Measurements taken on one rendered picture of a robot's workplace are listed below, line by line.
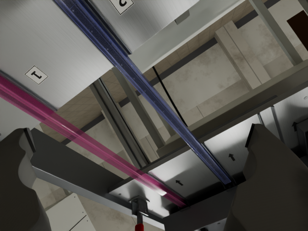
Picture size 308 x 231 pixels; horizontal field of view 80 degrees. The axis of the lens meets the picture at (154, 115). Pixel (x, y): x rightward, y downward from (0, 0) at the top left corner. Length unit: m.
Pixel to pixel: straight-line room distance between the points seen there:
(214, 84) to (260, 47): 0.96
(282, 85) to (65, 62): 0.64
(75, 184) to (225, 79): 3.45
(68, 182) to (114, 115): 0.34
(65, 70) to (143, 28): 0.09
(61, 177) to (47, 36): 0.21
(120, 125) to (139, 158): 0.12
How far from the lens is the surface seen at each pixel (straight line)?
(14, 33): 0.21
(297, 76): 0.73
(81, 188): 0.35
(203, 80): 3.62
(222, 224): 0.45
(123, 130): 0.61
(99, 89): 0.65
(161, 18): 0.19
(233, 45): 3.49
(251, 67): 3.46
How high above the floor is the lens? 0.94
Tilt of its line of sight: 5 degrees down
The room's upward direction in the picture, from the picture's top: 149 degrees clockwise
